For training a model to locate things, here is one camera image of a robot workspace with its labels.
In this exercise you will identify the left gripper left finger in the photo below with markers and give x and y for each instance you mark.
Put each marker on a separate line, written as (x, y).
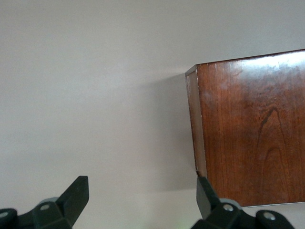
(74, 198)

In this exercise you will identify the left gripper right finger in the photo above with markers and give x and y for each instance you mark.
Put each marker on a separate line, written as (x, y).
(209, 202)

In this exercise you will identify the dark red-brown wooden cabinet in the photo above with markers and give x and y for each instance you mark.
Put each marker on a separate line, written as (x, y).
(250, 131)

